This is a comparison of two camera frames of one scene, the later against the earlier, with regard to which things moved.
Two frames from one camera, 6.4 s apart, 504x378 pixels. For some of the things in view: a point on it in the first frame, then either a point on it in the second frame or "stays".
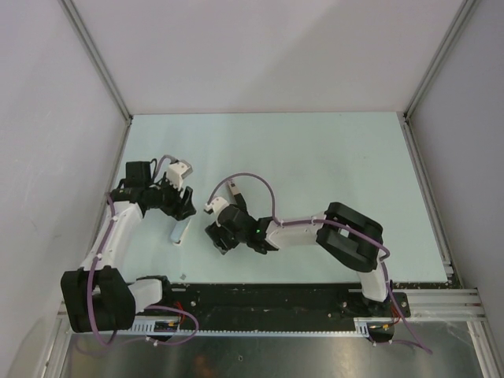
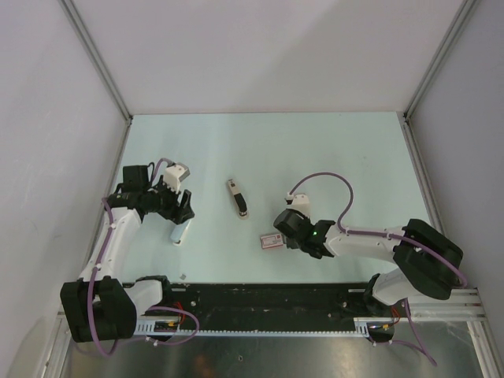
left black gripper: (179, 208) stays
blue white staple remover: (179, 231) stays
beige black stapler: (239, 198) stays
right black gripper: (216, 232) -> (290, 244)
